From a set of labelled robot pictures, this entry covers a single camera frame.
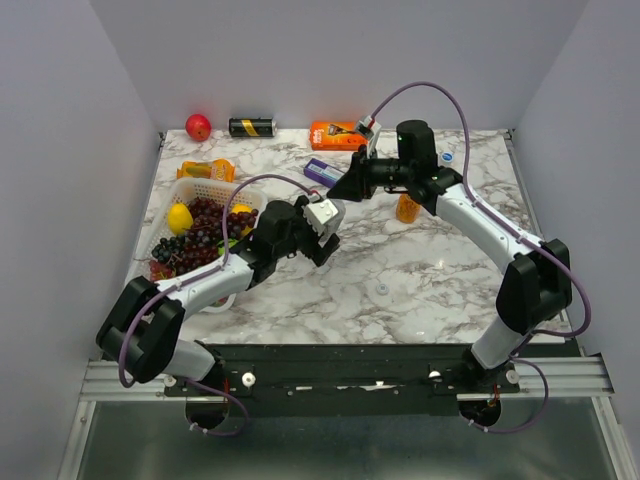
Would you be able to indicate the small water bottle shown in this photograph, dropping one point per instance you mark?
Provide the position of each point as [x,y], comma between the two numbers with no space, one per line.
[340,212]

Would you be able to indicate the aluminium mounting rail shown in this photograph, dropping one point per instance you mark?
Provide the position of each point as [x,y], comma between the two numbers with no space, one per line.
[569,377]

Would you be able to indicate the orange snack bag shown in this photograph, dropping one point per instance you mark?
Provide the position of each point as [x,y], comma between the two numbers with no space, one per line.
[220,169]

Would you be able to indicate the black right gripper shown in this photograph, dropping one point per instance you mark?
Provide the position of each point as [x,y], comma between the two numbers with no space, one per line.
[356,182]

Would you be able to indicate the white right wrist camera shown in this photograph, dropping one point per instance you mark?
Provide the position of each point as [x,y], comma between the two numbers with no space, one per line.
[370,129]

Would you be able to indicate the red apple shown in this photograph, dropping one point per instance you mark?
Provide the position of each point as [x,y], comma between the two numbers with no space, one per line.
[198,127]

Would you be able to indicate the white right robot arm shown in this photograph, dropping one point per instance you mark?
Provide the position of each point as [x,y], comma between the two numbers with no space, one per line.
[535,287]

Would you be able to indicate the orange juice bottle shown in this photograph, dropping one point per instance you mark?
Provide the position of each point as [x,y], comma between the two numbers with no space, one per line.
[407,210]

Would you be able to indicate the purple toothpaste box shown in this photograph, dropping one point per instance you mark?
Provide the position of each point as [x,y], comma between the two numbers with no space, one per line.
[322,173]

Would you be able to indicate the dark blue grapes bunch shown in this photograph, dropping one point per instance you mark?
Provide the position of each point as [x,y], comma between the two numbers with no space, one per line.
[169,251]

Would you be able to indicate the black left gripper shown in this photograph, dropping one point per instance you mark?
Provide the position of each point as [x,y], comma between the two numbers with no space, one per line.
[315,252]

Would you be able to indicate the light red grapes bunch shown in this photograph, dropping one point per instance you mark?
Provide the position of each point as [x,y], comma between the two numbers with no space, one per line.
[159,271]

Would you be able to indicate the white plastic basket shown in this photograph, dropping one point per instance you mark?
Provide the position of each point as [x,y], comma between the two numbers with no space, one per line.
[183,191]

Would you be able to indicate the black gold can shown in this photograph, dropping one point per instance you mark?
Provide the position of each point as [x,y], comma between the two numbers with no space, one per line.
[252,127]

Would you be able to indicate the yellow lemon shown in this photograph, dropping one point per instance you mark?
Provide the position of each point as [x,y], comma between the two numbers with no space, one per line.
[179,219]
[241,219]

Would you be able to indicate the large clear plastic bottle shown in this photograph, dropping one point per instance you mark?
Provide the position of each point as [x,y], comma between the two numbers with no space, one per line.
[446,164]

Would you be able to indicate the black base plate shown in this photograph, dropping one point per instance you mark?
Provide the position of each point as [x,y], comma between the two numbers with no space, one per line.
[269,381]

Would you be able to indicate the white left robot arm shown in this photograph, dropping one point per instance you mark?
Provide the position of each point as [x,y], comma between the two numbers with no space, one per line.
[142,329]

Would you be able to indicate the blue white bottle cap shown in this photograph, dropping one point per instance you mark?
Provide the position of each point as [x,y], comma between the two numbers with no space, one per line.
[446,157]

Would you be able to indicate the dark red grapes bunch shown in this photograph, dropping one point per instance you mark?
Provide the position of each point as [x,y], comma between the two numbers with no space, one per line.
[202,238]

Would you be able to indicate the orange razor box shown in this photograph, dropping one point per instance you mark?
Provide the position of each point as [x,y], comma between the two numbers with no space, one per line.
[335,136]

